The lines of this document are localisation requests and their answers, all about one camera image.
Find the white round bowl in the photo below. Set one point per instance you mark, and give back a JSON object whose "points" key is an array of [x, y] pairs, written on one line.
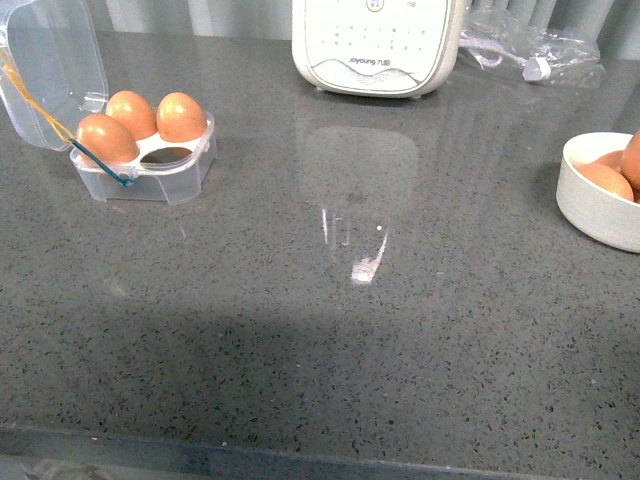
{"points": [[599, 214]]}

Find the brown egg front left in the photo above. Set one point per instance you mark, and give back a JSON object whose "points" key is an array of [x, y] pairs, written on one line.
{"points": [[107, 139]]}

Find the brown egg back right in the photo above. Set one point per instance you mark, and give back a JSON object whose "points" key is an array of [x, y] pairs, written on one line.
{"points": [[180, 118]]}

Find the clear plastic egg box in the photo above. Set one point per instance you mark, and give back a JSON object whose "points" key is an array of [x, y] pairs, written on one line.
{"points": [[53, 47]]}

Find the yellow rubber band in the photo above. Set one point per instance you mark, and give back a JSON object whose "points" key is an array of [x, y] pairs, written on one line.
{"points": [[60, 130]]}

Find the brown egg in bowl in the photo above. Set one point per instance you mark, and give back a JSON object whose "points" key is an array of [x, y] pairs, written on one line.
{"points": [[630, 161], [612, 160], [607, 178]]}

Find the brown egg back left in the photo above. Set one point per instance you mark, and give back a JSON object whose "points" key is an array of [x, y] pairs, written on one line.
{"points": [[134, 113]]}

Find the teal rubber band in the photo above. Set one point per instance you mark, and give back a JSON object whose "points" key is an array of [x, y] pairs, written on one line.
{"points": [[125, 181]]}

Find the white Joyoung blender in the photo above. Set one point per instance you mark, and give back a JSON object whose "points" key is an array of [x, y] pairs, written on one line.
{"points": [[377, 48]]}

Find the clear plastic bag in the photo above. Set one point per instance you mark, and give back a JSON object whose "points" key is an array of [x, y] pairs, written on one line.
{"points": [[498, 43]]}

